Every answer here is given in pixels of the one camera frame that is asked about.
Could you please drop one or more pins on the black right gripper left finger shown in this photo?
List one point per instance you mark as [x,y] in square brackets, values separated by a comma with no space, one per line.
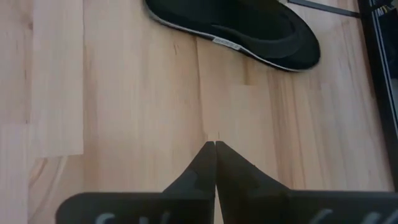
[155,208]

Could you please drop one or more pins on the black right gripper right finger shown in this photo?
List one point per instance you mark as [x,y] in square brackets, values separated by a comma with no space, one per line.
[264,205]

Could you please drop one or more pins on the black flip-flop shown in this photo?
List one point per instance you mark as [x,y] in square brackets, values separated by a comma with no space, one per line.
[248,25]

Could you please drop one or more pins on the black metal table frame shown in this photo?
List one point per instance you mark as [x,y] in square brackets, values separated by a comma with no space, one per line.
[376,62]

